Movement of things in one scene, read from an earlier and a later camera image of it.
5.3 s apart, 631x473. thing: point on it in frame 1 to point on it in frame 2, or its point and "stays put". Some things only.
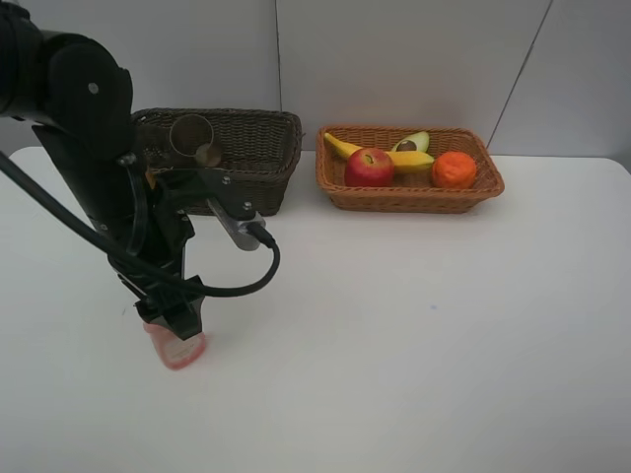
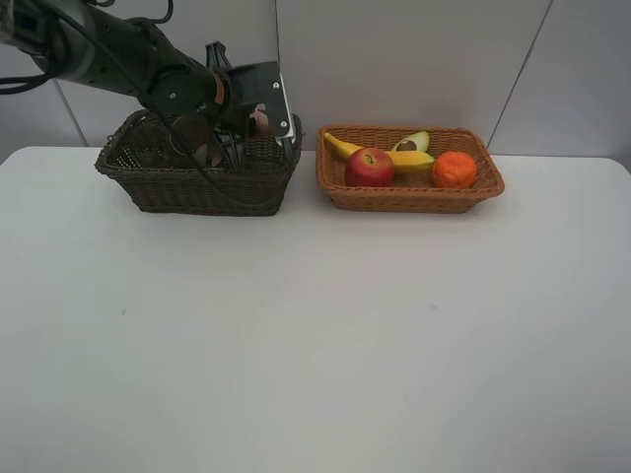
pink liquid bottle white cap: [175, 352] to [261, 119]
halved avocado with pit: [414, 142] stays put
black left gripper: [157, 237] to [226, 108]
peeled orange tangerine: [454, 169] stays put
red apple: [369, 168] stays put
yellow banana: [402, 161] stays put
